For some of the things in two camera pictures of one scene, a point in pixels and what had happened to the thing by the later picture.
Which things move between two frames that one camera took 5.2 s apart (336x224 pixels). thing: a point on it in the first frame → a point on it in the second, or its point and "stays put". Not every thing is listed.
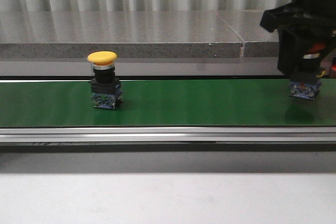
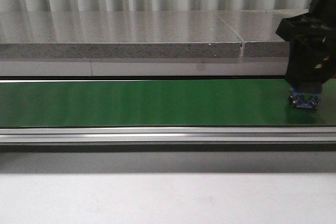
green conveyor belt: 264,103 stays put
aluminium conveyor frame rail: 167,135 stays put
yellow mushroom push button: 105,87 → 308,100
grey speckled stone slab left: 128,34 stays put
